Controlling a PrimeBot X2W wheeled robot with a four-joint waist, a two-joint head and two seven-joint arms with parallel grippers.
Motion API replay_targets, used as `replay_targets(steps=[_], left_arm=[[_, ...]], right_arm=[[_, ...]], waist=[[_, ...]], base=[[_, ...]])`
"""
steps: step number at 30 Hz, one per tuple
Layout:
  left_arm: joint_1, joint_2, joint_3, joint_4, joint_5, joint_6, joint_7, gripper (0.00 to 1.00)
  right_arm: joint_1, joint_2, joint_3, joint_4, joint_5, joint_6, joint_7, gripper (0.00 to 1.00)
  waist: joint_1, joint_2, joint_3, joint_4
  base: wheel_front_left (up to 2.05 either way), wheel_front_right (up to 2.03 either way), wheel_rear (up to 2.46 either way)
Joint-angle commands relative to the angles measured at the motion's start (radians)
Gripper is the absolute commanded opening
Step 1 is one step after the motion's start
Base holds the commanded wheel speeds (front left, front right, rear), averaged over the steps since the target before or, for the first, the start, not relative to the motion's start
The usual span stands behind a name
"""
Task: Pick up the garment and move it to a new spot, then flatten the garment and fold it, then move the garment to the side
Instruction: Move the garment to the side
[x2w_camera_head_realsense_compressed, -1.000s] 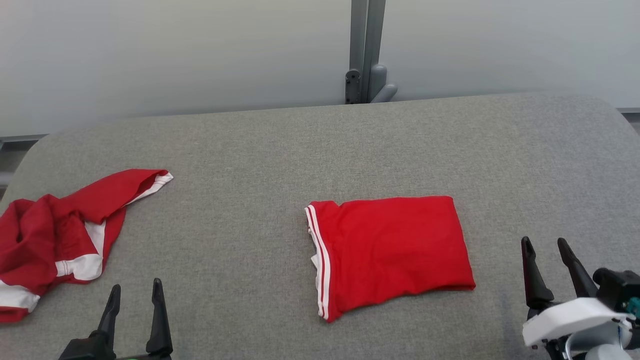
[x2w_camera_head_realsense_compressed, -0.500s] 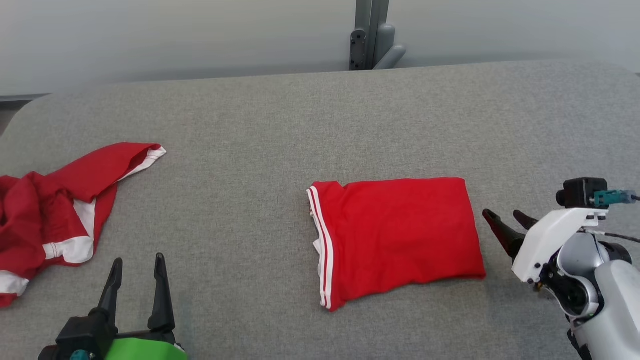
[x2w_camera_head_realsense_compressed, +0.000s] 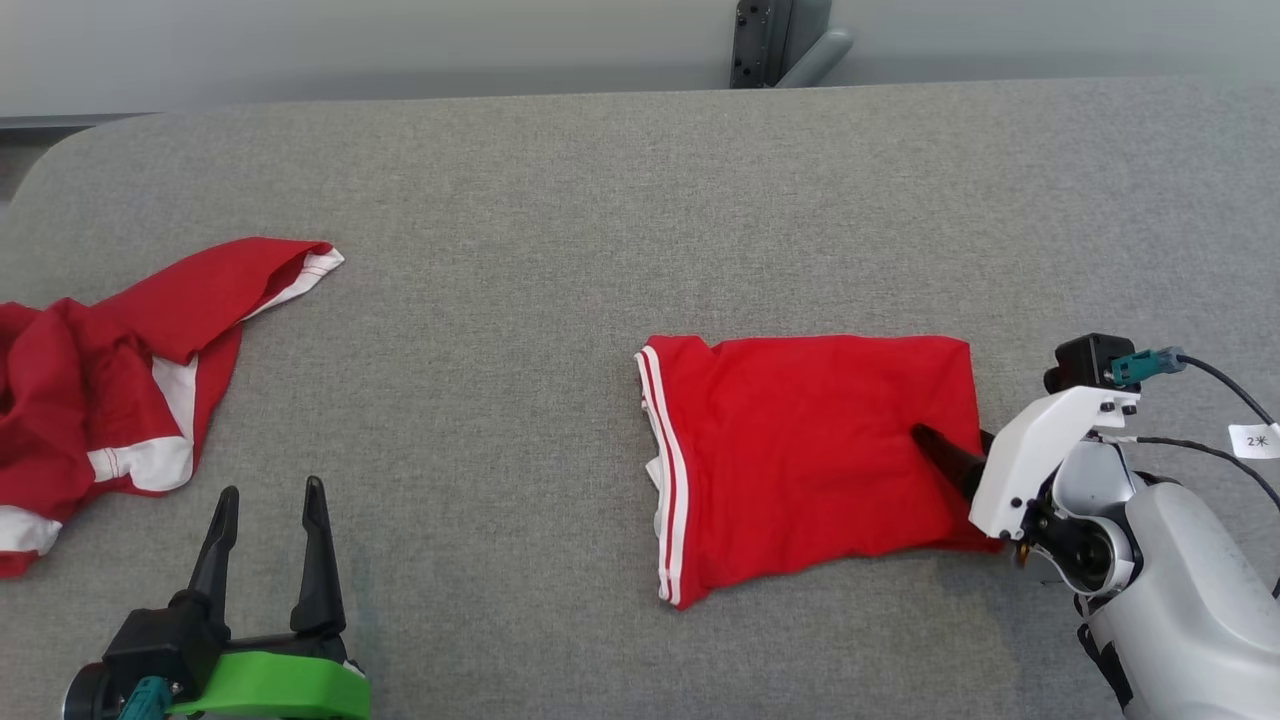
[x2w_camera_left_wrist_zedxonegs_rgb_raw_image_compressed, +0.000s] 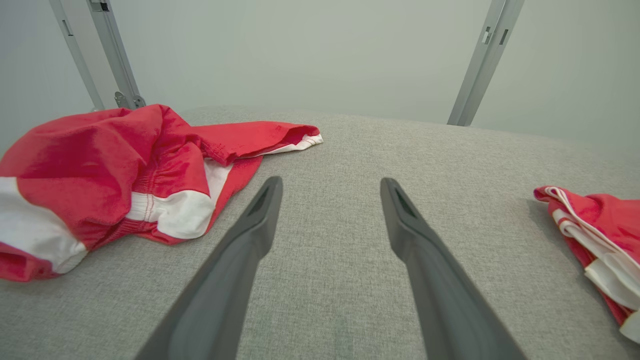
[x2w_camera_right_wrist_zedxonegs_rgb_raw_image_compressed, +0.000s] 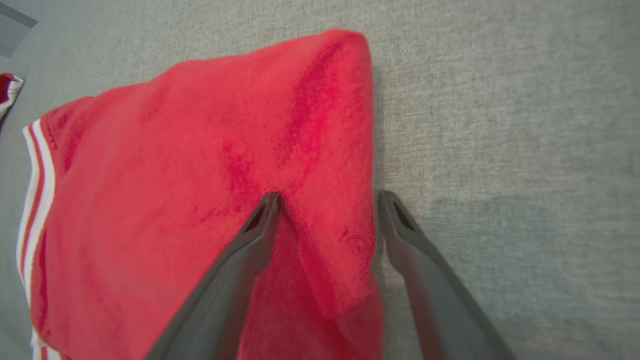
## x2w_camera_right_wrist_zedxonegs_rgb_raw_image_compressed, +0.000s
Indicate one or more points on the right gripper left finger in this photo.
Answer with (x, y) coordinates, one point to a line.
(220, 310)

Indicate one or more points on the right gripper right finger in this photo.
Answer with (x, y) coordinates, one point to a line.
(445, 315)

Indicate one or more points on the red basketball jersey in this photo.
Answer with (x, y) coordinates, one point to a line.
(175, 175)

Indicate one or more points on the red shorts white trim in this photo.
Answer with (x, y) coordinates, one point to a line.
(9, 92)

